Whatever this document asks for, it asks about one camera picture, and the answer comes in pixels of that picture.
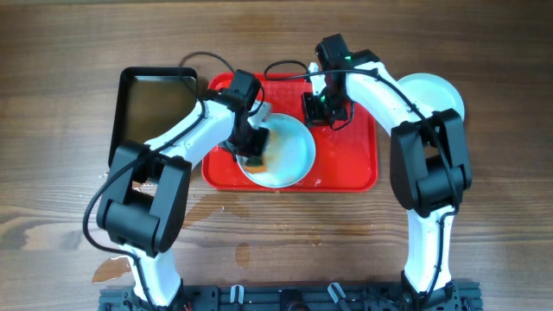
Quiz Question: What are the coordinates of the orange green sponge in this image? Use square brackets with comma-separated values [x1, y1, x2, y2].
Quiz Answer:
[242, 155, 268, 174]

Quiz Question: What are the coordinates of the white plate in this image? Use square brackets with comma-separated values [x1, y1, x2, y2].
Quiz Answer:
[398, 73, 465, 120]
[238, 113, 316, 188]

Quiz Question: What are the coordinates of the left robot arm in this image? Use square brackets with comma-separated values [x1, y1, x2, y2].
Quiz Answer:
[89, 86, 270, 310]

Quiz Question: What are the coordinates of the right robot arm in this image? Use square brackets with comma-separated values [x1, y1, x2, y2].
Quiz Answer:
[307, 48, 473, 305]

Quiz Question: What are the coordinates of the red plastic tray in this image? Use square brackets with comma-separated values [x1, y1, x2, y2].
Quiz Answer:
[201, 73, 378, 193]

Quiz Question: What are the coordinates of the black water tray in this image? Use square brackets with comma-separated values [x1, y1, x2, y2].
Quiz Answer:
[108, 67, 198, 162]

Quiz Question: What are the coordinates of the black mounting rail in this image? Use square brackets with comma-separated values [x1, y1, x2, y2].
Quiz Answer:
[98, 281, 484, 311]

